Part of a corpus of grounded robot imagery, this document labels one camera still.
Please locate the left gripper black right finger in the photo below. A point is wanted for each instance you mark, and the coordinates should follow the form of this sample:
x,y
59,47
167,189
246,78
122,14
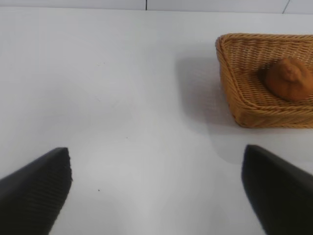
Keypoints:
x,y
281,195

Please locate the woven wicker basket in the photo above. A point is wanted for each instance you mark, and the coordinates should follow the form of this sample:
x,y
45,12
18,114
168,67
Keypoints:
x,y
244,98

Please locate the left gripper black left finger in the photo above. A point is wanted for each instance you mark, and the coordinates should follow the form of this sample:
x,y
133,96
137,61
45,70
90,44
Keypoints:
x,y
31,195

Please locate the lumpy orange fruit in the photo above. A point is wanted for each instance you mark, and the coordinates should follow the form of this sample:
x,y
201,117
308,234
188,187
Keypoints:
x,y
286,80

